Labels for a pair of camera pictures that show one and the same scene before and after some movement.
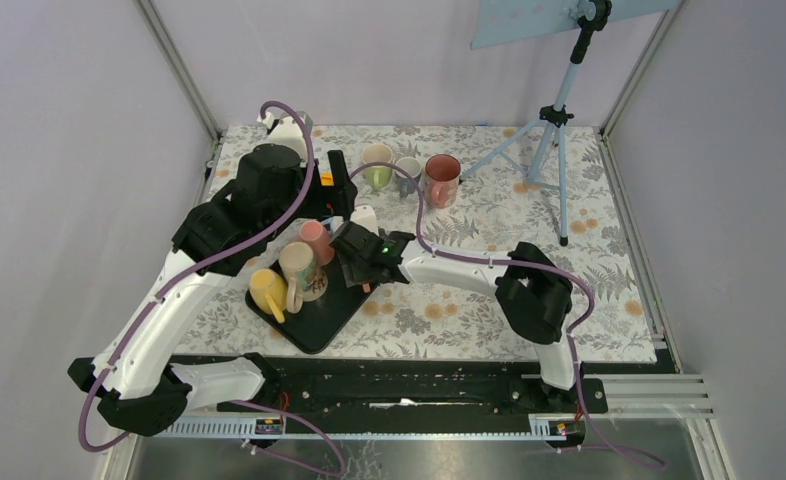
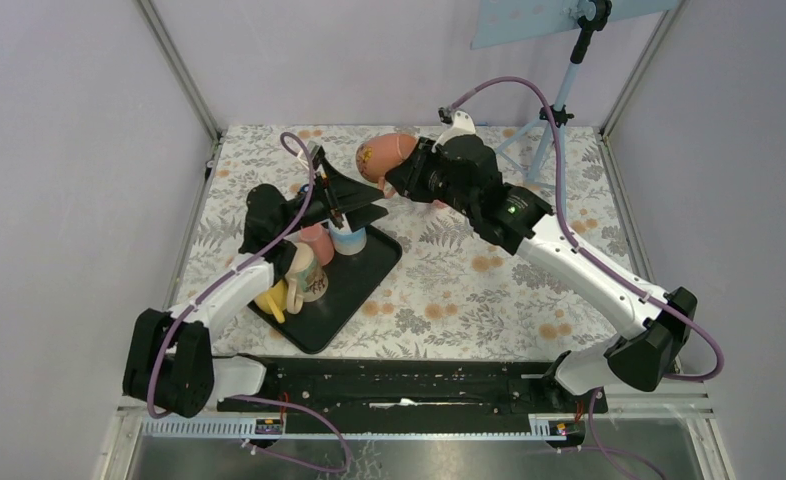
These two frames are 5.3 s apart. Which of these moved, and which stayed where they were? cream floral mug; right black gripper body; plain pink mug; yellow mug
Moved: right black gripper body
Stayed: plain pink mug; cream floral mug; yellow mug
